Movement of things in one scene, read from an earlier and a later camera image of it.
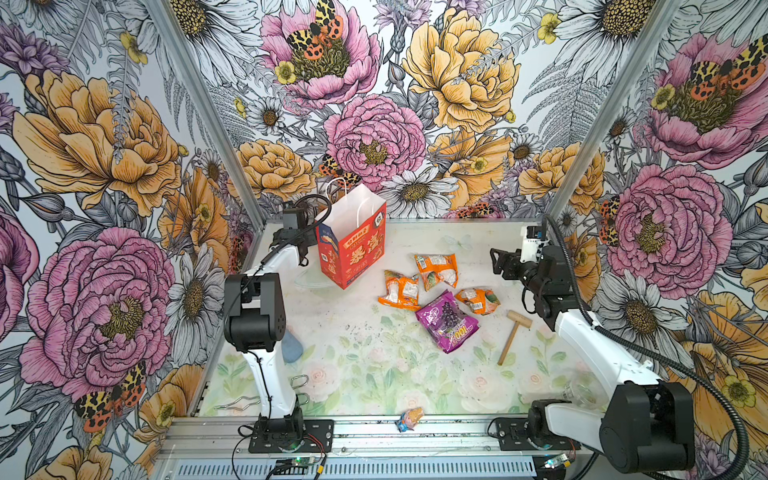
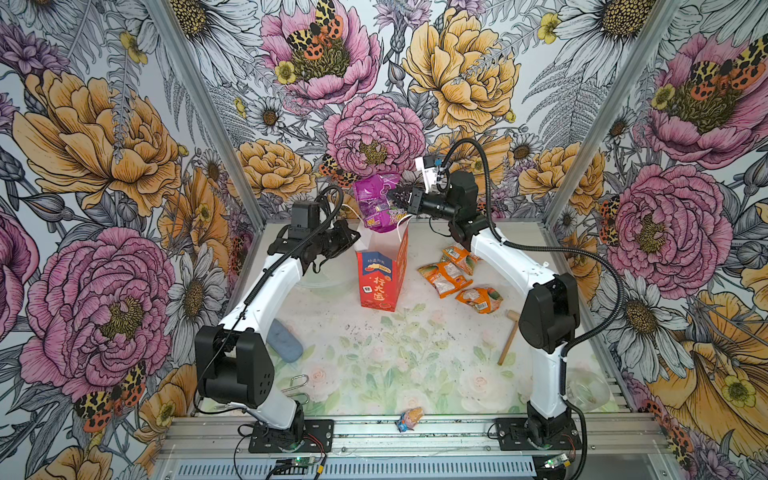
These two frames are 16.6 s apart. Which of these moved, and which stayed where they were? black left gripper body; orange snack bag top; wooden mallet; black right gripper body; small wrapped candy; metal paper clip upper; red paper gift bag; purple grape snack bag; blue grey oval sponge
Moved: red paper gift bag; orange snack bag top; black right gripper body; purple grape snack bag
Stayed: black left gripper body; metal paper clip upper; small wrapped candy; wooden mallet; blue grey oval sponge
